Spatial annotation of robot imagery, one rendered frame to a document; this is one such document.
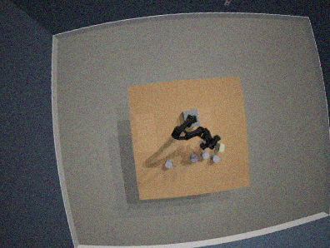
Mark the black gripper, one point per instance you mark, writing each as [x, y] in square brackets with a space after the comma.
[205, 145]

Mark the pale yellow block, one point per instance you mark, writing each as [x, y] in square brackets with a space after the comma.
[219, 147]

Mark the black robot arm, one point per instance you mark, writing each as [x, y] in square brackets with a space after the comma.
[200, 132]

